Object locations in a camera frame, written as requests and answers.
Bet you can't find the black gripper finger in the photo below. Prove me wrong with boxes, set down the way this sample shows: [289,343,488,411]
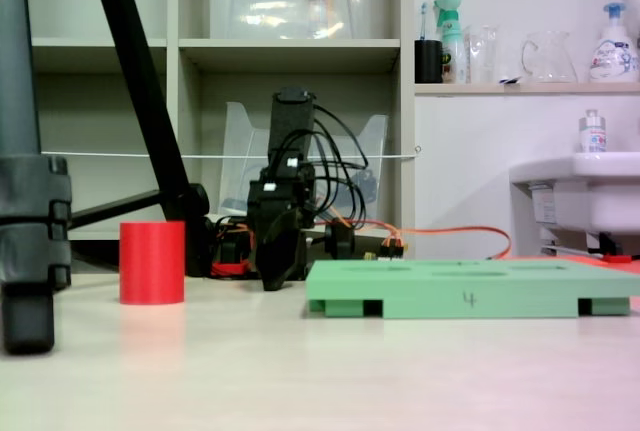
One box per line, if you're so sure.
[257,208,301,293]
[291,226,309,282]

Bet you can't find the red cylinder block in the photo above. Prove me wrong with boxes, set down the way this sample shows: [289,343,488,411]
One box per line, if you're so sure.
[118,221,186,306]

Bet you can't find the clear plastic document tray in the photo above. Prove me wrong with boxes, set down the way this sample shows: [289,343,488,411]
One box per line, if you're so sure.
[217,100,390,218]

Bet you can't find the beige shelf unit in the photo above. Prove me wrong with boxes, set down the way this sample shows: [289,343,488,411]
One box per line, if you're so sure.
[22,0,417,262]

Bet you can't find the green shape sorter board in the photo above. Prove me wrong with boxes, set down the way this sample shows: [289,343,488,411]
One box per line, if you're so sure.
[304,258,640,321]

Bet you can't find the black tripod brace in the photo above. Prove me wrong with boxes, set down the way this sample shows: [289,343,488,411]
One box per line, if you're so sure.
[68,189,169,231]

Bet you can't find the black tripod leg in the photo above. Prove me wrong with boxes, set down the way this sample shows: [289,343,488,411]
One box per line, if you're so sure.
[84,0,210,275]

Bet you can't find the black cup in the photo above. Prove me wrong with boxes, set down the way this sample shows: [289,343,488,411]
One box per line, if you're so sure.
[414,39,445,85]

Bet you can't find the green spray bottle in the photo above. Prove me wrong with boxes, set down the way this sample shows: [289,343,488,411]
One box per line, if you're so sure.
[433,0,469,85]

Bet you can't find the clear plastic cup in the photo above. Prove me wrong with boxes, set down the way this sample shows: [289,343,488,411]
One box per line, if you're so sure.
[464,24,500,85]

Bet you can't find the grey tripod leg with clamps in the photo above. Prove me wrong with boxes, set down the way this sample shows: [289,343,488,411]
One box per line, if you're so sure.
[0,0,74,355]

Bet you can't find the white sink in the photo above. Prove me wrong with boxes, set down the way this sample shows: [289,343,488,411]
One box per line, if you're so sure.
[508,150,640,253]

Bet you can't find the glass pitcher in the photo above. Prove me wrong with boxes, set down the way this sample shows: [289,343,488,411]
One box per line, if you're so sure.
[519,30,579,85]

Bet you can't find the small clear pump bottle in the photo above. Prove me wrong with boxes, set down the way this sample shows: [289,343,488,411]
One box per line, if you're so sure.
[578,108,609,155]

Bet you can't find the white foam soap bottle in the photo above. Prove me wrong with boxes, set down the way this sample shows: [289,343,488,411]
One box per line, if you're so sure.
[587,0,640,84]

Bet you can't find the white string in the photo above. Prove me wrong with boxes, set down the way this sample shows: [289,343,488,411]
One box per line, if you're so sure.
[39,145,423,160]

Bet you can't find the thin black arm wires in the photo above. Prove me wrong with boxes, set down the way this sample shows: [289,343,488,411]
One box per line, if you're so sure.
[279,103,372,226]

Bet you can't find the orange cable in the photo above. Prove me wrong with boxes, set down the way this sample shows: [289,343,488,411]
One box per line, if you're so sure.
[344,219,512,262]

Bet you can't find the wall ledge shelf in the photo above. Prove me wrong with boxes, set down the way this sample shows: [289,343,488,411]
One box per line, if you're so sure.
[414,81,640,98]

